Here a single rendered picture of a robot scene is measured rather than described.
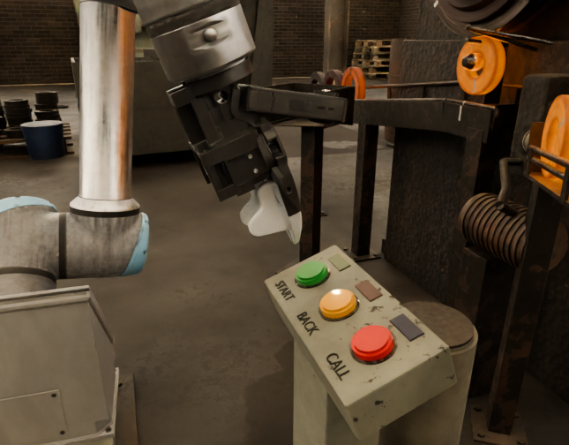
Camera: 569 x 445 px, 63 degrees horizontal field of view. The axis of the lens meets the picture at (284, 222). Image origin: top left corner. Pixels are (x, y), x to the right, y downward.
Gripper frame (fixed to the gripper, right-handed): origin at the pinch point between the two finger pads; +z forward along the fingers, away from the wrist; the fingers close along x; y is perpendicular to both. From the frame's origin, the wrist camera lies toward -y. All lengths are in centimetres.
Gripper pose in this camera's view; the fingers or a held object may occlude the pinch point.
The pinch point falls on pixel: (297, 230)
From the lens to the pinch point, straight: 54.7
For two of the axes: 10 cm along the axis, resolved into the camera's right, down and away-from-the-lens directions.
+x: 3.3, 3.4, -8.8
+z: 3.2, 8.4, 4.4
